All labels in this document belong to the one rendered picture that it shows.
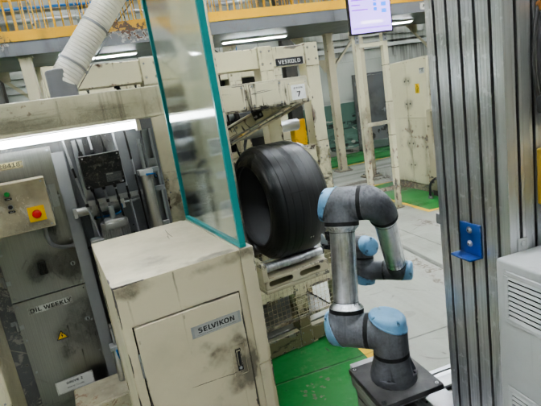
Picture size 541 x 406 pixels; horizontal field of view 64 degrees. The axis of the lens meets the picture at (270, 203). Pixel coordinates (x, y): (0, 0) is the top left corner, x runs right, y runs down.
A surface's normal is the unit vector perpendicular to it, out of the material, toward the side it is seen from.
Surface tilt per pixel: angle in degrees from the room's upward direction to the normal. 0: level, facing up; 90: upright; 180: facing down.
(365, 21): 90
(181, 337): 90
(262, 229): 44
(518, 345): 90
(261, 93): 90
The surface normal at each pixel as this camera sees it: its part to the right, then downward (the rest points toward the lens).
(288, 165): 0.24, -0.55
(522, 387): -0.94, 0.21
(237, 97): 0.46, 0.12
